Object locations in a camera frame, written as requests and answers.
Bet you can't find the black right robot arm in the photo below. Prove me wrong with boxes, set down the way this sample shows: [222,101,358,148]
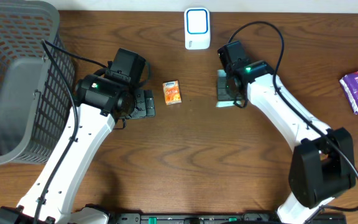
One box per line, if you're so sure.
[218,58,358,223]

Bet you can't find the teal wet wipes pack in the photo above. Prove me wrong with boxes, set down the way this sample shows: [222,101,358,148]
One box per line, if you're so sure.
[216,70,235,108]

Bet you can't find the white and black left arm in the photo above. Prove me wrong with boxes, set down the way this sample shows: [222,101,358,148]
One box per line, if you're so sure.
[0,75,155,224]

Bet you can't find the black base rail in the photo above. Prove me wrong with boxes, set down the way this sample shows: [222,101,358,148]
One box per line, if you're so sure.
[82,212,348,224]

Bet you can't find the white barcode scanner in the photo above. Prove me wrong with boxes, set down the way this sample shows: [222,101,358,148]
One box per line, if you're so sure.
[184,7,211,50]

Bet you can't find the grey plastic mesh basket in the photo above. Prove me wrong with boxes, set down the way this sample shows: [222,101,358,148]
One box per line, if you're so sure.
[0,1,75,165]

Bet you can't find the orange tissue pack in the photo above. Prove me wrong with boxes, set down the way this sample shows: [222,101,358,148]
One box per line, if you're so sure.
[163,80,181,105]

